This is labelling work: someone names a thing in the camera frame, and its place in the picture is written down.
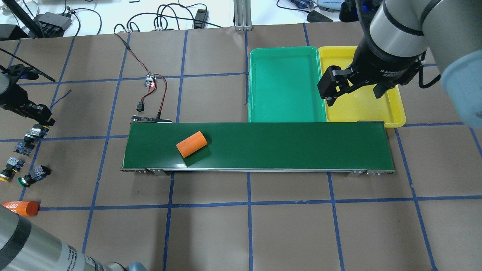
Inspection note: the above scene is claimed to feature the black inline switch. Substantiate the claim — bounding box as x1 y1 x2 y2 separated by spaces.
136 100 145 113

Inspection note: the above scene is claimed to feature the green conveyor belt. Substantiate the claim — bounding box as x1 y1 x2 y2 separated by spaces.
120 121 395 176

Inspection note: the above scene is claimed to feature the yellow plastic tray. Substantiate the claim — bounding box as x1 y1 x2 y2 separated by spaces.
318 46 406 128

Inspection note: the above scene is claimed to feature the yellow push button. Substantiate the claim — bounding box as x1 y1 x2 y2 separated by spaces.
0 157 25 182
24 124 50 143

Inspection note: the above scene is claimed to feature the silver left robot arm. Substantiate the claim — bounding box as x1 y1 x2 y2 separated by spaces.
0 64 146 271

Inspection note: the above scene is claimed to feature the green push button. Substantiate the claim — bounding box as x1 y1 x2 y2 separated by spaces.
14 141 35 156
17 164 52 187

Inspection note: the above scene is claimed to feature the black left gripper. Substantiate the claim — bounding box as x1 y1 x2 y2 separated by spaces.
0 64 55 126

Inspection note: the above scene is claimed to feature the orange cylinder with 4680 label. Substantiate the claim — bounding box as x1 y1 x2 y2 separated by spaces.
2 201 40 217

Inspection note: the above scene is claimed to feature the aluminium frame post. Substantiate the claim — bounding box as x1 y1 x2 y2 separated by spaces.
233 0 253 31

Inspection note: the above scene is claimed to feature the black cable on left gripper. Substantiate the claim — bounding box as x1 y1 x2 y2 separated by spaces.
0 47 56 82

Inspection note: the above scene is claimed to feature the green plastic tray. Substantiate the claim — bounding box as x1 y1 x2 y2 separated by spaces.
247 46 327 122

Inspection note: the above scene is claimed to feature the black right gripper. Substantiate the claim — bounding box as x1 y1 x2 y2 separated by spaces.
317 36 422 107

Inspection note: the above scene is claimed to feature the black power adapter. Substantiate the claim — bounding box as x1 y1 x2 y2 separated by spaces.
193 9 209 29

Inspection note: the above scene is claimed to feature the plain orange cylinder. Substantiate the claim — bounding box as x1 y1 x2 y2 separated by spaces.
176 131 208 158

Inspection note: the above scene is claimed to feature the red black power cable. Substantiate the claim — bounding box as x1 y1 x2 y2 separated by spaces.
114 33 168 120

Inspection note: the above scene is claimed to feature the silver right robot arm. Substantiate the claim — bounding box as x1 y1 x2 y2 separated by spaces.
318 0 482 130

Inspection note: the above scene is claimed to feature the small motor controller board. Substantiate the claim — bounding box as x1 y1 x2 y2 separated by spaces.
144 73 157 88

